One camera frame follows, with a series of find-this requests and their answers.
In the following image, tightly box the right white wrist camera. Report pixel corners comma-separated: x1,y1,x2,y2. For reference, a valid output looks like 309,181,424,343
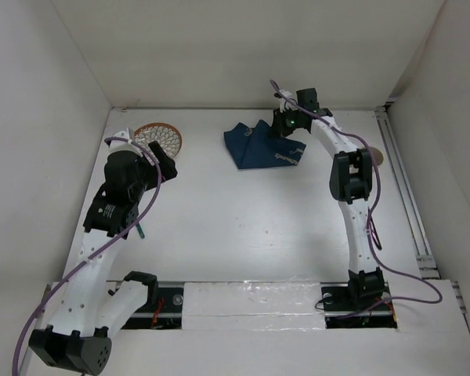
274,89,296,113

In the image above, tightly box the aluminium side rail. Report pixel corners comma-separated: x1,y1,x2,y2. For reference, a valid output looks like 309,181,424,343
374,107,441,280

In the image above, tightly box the brown rimmed floral plate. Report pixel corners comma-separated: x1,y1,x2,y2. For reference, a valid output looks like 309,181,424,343
135,122,183,159

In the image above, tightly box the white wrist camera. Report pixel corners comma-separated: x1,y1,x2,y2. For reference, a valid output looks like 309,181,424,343
274,89,296,113
104,128,136,154

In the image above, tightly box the green handled metal fork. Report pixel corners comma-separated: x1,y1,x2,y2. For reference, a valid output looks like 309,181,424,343
136,223,146,239

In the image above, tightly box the blue fish placemat cloth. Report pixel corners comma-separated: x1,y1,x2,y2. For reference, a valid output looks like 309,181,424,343
223,120,306,170

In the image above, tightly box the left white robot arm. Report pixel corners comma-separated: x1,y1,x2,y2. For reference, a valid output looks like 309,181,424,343
28,136,177,375

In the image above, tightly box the beige paper cup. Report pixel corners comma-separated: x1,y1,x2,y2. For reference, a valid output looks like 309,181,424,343
370,146,385,167

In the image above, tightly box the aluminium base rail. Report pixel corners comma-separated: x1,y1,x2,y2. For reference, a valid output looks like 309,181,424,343
124,281,397,331

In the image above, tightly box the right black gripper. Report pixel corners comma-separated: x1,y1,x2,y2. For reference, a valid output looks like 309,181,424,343
266,105,303,138

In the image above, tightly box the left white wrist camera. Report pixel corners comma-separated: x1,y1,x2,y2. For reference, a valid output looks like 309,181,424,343
104,128,136,154

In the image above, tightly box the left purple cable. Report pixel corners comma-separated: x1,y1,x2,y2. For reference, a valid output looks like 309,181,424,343
13,136,162,375

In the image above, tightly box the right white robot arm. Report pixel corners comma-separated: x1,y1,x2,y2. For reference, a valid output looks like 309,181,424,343
270,87,386,316

